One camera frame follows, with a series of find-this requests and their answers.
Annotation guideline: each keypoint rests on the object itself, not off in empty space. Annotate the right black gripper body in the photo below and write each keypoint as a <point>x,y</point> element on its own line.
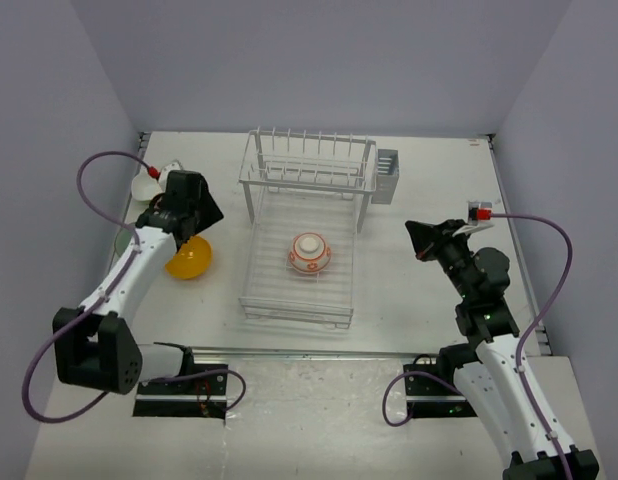
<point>449,250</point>

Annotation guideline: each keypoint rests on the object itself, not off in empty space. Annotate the yellow plastic bowl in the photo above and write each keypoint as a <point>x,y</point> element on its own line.
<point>192,260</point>

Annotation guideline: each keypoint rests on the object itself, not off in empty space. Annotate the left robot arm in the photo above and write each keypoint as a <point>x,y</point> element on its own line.
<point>93,344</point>

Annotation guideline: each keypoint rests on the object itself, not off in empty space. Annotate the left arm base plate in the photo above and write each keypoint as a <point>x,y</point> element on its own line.
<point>203,398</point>

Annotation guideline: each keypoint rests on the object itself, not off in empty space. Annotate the orange white upturned bowl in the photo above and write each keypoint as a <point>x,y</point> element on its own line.
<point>309,253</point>

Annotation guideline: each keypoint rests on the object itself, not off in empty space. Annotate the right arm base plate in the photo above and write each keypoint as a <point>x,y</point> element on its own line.
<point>427,399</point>

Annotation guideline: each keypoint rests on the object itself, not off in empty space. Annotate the white wire dish rack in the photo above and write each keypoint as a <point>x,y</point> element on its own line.
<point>297,182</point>

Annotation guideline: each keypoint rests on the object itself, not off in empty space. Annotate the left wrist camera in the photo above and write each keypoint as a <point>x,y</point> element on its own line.
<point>173,165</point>

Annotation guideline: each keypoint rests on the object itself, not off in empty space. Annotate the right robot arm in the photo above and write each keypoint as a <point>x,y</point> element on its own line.
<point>491,369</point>

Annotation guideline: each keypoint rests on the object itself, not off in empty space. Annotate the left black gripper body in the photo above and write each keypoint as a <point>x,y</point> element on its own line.
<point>194,208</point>

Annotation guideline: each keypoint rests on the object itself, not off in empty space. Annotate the grey cutlery holder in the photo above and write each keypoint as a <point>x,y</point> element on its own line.
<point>387,176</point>

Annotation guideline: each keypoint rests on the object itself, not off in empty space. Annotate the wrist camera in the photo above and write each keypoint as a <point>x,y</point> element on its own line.
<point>173,165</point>
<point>479,211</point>

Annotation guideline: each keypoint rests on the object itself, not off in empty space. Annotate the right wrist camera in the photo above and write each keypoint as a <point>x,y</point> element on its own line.
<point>479,211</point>

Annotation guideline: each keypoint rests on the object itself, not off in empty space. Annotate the mint green bowl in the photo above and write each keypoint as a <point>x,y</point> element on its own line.
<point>122,240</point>

